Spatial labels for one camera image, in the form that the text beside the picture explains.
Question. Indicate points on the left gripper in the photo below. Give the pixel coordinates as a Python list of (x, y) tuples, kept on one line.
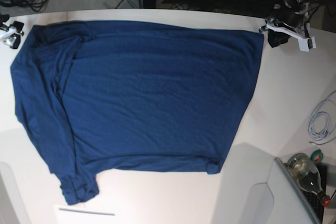
[(289, 23)]

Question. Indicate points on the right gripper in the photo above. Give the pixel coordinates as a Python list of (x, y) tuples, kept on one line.
[(11, 34)]

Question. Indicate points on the dark blue t-shirt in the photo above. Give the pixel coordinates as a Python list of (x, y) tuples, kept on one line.
[(101, 95)]

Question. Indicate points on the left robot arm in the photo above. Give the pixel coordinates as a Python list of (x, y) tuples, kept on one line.
[(295, 3)]

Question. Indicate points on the green tape roll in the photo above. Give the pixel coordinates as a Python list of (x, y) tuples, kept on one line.
[(317, 156)]

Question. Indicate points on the clear plastic bottle red cap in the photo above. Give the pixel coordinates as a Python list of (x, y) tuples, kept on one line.
[(307, 176)]

